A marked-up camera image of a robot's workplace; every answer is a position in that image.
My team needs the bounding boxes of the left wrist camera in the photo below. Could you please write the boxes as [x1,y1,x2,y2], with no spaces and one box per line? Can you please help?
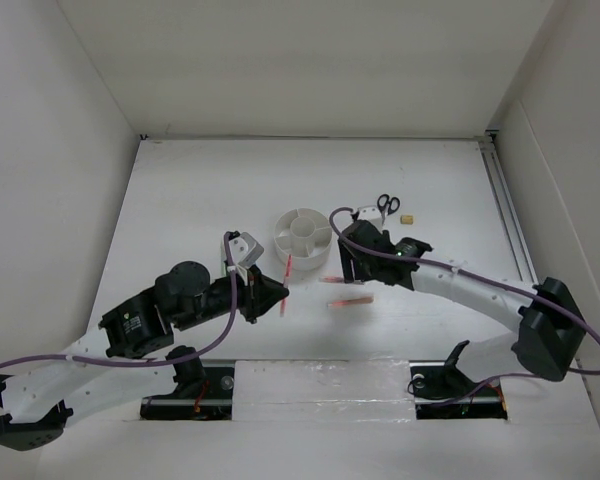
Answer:
[221,231,264,281]

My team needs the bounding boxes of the brown capped pen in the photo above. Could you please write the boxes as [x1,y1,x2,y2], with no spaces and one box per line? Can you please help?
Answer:
[327,295,374,308]

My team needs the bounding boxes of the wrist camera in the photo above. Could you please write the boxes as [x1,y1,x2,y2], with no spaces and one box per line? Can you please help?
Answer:
[351,205,385,232]
[221,231,264,281]

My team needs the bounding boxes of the front mounting rail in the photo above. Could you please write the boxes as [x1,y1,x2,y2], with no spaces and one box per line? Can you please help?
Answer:
[140,360,508,423]

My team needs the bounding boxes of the purple capped pen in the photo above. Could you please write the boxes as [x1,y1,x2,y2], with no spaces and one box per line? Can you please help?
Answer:
[319,276,346,284]

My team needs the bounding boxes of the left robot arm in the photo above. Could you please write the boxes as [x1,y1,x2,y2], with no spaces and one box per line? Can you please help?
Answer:
[0,261,289,451]

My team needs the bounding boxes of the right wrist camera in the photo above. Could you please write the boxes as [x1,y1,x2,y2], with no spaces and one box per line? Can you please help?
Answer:
[351,205,385,232]

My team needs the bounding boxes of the black handled scissors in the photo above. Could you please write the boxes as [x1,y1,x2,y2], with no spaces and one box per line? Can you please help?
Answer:
[376,194,401,219]

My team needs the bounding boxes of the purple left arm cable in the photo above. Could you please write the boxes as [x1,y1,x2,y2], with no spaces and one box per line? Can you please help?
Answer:
[0,234,241,436]

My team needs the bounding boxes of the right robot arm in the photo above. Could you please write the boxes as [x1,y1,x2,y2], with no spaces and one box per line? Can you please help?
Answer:
[338,219,589,402]

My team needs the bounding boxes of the aluminium rail at right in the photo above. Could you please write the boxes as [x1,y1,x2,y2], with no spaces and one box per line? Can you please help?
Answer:
[478,131,537,282]

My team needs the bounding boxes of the pink highlighter pen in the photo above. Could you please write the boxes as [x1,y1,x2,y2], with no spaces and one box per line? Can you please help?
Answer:
[279,254,293,318]

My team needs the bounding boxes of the white round divided organizer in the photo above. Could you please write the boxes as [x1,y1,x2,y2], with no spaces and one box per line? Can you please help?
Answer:
[273,208,333,271]

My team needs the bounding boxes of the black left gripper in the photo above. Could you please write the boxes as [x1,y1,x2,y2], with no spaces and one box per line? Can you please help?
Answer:
[177,263,290,331]

